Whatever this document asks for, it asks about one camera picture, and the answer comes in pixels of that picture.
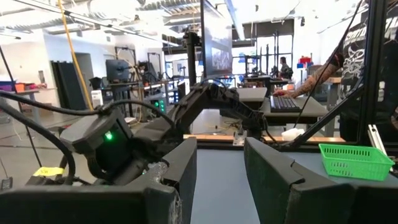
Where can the orange storage bin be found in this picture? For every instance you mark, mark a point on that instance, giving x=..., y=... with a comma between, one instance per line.
x=20, y=87

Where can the red storage box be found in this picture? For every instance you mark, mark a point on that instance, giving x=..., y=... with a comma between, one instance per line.
x=304, y=59

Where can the person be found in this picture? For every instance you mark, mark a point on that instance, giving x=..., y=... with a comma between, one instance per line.
x=284, y=68
x=354, y=46

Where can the grey keyboard desk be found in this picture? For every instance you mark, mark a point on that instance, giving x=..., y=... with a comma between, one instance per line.
x=311, y=109

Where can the green plastic basket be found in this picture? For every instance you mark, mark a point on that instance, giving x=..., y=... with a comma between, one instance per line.
x=354, y=165

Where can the person's forearm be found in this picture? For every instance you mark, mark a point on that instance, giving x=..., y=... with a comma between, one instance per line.
x=311, y=81

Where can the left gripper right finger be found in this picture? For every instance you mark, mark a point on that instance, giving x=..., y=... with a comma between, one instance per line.
x=280, y=199

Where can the long workbench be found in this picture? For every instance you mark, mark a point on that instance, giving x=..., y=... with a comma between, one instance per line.
x=31, y=91

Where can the blue table mat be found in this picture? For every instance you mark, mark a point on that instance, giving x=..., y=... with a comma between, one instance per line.
x=217, y=186

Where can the black curtain panel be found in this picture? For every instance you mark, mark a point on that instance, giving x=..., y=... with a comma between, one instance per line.
x=70, y=84

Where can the silver aluminium strut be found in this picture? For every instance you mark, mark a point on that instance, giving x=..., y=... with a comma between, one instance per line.
x=377, y=140

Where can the black computer monitor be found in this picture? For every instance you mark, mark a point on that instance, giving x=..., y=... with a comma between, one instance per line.
x=217, y=40

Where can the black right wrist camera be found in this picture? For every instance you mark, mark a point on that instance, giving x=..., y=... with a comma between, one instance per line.
x=81, y=133

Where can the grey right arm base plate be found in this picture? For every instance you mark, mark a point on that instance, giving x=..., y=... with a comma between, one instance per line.
x=239, y=138

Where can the purple storage bin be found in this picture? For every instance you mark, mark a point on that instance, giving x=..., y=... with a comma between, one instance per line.
x=7, y=86

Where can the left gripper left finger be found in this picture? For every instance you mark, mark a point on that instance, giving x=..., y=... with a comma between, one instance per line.
x=93, y=205

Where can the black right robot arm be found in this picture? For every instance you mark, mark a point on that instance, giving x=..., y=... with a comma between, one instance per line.
x=202, y=99

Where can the backlit black keyboard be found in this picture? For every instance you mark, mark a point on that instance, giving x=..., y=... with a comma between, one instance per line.
x=284, y=104

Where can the crumpled white paper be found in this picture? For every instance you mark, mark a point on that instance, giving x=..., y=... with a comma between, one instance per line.
x=292, y=134

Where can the black metal beam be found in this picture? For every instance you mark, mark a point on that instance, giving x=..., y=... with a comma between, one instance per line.
x=326, y=119

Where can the person's hand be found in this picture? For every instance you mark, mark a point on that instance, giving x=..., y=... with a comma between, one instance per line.
x=281, y=92

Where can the yellow tag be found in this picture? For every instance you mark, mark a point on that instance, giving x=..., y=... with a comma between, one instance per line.
x=48, y=171

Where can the white bucket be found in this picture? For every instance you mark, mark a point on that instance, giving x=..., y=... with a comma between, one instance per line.
x=97, y=99

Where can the black monitor stand pole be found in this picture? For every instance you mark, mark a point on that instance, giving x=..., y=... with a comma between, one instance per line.
x=191, y=59

